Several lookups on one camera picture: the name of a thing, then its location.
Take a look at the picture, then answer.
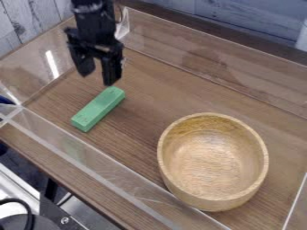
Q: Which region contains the black table leg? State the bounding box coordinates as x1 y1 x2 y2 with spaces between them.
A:
44 179 58 202

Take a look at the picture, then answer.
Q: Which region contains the blue object at left edge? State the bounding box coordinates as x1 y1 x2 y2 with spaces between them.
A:
0 95 14 105

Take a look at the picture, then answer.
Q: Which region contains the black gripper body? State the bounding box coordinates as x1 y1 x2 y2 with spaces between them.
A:
64 6 124 62

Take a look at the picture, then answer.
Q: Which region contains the clear acrylic enclosure wall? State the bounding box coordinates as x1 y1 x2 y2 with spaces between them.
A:
0 11 307 230

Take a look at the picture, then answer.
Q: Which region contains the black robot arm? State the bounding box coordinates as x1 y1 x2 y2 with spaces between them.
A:
64 0 124 86

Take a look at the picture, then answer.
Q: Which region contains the brown wooden bowl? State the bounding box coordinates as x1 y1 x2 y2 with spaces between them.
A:
157 112 268 212

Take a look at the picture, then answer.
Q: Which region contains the black cable on floor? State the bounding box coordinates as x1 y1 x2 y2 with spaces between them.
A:
0 198 36 230

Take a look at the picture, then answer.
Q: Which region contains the green rectangular block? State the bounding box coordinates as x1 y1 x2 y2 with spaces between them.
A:
70 86 124 132

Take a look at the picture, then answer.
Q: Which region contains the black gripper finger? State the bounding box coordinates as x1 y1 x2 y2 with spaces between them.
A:
70 49 96 77
100 56 122 86

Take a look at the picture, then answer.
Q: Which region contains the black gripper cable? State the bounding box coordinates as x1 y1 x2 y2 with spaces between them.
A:
112 4 124 26

